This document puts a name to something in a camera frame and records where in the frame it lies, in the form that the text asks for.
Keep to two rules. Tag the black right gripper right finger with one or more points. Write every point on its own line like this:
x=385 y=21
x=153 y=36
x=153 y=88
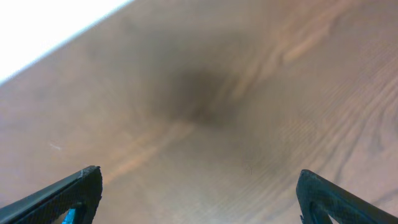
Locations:
x=321 y=201

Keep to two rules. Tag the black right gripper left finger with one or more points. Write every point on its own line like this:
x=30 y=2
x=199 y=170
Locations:
x=76 y=196

